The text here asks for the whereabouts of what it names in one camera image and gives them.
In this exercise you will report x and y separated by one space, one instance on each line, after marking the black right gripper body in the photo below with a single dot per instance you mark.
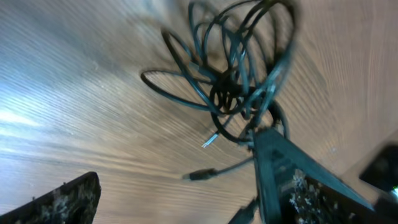
382 170

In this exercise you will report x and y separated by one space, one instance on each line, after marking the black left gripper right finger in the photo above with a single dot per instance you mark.
276 160

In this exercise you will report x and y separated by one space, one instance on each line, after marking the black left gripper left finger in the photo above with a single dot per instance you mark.
73 202

